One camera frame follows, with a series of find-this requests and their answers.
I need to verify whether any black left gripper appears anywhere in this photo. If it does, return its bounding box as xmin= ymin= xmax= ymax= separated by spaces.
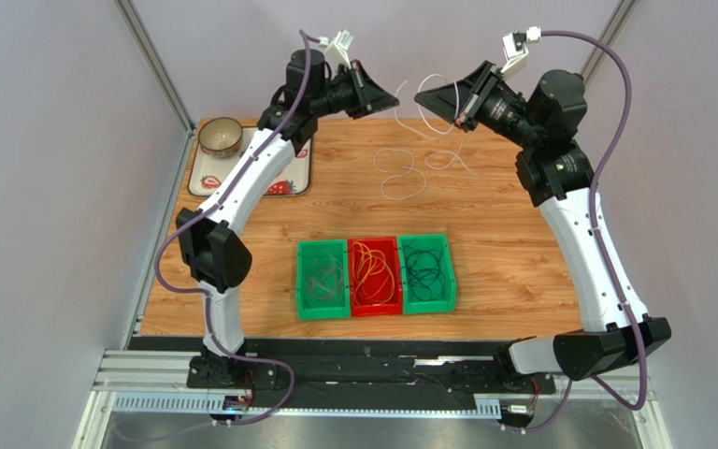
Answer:
xmin=309 ymin=60 xmax=398 ymax=120

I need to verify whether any yellow cable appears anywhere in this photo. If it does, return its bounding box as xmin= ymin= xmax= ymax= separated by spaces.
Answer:
xmin=352 ymin=239 xmax=401 ymax=306

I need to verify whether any blue cable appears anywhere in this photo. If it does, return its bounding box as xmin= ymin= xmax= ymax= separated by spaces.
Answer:
xmin=401 ymin=245 xmax=451 ymax=303

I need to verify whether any orange cable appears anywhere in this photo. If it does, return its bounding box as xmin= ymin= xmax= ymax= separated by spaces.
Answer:
xmin=352 ymin=245 xmax=399 ymax=308

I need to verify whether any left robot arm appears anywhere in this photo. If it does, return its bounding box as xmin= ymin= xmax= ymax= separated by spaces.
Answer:
xmin=174 ymin=50 xmax=399 ymax=363

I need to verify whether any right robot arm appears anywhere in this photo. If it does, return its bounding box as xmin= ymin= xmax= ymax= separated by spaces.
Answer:
xmin=414 ymin=62 xmax=672 ymax=381

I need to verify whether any ceramic bowl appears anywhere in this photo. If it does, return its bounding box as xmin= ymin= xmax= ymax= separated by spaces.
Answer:
xmin=198 ymin=117 xmax=243 ymax=158

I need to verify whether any white strawberry tray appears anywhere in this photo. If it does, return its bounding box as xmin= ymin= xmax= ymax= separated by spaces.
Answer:
xmin=188 ymin=126 xmax=314 ymax=197

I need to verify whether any red plastic bin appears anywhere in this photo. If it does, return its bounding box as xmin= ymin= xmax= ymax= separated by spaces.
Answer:
xmin=348 ymin=237 xmax=403 ymax=317

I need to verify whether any left green plastic bin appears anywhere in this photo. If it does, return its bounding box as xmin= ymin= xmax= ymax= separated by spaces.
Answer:
xmin=295 ymin=239 xmax=351 ymax=321

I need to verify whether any green plastic bin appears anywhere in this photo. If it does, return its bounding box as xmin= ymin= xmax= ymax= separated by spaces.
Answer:
xmin=295 ymin=239 xmax=351 ymax=321
xmin=397 ymin=234 xmax=457 ymax=314

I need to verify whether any right green plastic bin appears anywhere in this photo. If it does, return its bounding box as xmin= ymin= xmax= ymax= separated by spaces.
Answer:
xmin=397 ymin=234 xmax=457 ymax=314

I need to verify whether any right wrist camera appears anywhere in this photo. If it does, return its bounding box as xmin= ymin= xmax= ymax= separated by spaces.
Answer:
xmin=500 ymin=26 xmax=542 ymax=80

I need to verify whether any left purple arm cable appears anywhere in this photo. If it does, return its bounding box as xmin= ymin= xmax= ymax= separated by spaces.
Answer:
xmin=153 ymin=29 xmax=336 ymax=431

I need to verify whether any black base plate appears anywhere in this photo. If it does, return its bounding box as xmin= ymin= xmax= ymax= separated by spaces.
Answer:
xmin=186 ymin=353 xmax=557 ymax=398

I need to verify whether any aluminium frame rail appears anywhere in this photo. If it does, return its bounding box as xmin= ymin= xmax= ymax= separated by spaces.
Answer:
xmin=72 ymin=348 xmax=674 ymax=449

